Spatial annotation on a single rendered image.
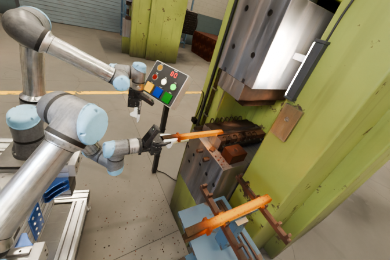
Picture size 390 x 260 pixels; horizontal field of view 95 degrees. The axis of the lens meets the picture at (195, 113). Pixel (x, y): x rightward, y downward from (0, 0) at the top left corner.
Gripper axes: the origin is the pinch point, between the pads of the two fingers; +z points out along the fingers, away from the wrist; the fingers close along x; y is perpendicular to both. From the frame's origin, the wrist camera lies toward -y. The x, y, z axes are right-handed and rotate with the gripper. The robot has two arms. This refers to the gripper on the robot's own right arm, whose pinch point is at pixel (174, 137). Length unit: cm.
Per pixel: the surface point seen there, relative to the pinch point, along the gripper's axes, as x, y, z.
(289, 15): 13, -69, 30
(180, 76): -47, -17, 21
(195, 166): 0.3, 28.9, 21.9
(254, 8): -4, -69, 27
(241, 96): 7.8, -29.7, 28.1
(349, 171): 54, -6, 86
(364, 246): 94, 99, 198
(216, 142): 4.6, 4.7, 27.7
